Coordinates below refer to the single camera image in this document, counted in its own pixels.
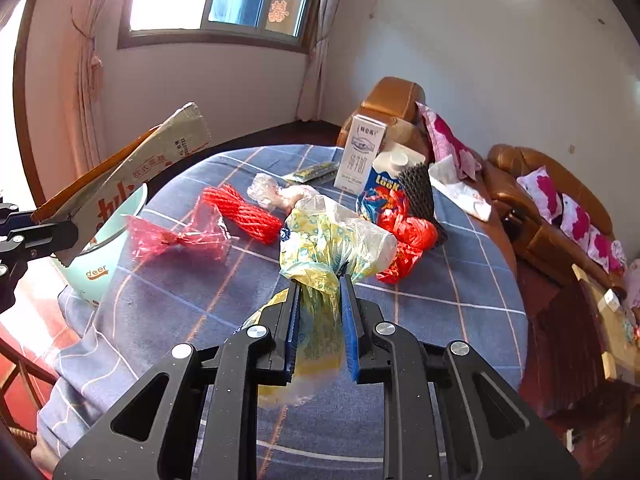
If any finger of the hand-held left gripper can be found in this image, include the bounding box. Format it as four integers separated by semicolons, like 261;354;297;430
0;202;38;233
0;220;80;311

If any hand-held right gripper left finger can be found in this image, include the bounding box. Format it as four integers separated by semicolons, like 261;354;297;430
52;280;303;480

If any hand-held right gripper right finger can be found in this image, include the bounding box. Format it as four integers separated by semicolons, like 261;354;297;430
339;274;583;480

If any teal cartoon waste bin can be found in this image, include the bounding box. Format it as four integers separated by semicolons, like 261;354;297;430
50;182;149;307

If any yellow printed plastic bag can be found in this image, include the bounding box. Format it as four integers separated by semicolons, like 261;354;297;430
257;195;398;408

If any brown cardboard packet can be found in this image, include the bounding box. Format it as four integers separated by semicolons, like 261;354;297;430
31;102;211;268

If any red plastic bag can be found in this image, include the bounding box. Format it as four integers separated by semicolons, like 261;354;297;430
375;205;438;285

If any red cellophane wrapper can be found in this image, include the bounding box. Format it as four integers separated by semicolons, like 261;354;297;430
125;205;233;263

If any red foam net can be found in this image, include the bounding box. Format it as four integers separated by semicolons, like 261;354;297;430
201;183;283;245

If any clear plastic bag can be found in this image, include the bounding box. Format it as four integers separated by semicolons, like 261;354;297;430
247;172;321;213

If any black foam net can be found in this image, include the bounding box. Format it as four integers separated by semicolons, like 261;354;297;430
397;164;448;248

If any blue plaid tablecloth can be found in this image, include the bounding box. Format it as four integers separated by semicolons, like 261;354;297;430
36;144;530;480

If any wooden chair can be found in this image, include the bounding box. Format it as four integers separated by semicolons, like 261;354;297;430
0;337;56;453

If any blue drink carton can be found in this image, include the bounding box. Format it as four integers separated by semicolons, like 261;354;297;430
356;141;426;221

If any long pink curtain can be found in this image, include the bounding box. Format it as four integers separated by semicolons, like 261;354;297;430
70;0;146;171

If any green snack packet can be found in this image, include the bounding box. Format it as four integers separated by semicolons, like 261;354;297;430
283;161;336;183

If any white milk carton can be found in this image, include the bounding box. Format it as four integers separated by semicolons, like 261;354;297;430
334;115;388;196

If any white plastic bag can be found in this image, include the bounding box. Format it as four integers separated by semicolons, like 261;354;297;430
427;155;493;222

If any large pink floral pillow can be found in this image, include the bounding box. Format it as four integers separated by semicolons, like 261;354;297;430
415;101;483;181

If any brown leather sofa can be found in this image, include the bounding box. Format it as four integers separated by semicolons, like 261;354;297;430
482;144;626;286

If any brown leather armchair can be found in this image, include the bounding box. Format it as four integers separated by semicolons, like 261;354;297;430
336;76;436;166

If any wooden coffee table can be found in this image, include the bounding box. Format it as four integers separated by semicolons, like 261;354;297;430
572;260;640;381

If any tied pink curtain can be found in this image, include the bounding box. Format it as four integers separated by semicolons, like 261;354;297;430
295;0;346;123

